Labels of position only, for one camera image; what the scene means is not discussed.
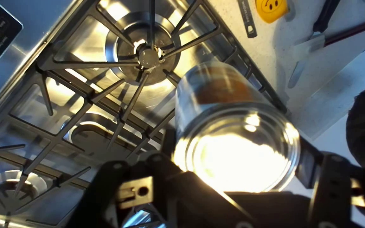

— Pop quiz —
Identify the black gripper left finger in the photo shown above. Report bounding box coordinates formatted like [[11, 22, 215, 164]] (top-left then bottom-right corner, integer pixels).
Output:
[[66, 128, 251, 228]]

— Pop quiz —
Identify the black handled knife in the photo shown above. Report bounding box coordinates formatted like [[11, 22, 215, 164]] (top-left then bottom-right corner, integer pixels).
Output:
[[287, 0, 344, 90]]

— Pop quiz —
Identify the stainless steel gas range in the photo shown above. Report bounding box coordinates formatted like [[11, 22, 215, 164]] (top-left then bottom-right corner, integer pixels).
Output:
[[0, 0, 291, 228]]

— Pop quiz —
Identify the dark maroon handled knife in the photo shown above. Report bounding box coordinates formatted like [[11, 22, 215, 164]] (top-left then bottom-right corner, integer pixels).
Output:
[[295, 19, 365, 57]]

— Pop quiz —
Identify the large steel measuring cup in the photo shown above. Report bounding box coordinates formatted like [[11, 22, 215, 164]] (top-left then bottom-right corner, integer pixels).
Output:
[[236, 0, 259, 40]]

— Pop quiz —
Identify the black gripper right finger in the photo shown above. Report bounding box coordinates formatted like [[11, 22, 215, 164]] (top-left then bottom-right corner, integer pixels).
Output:
[[296, 139, 354, 228]]

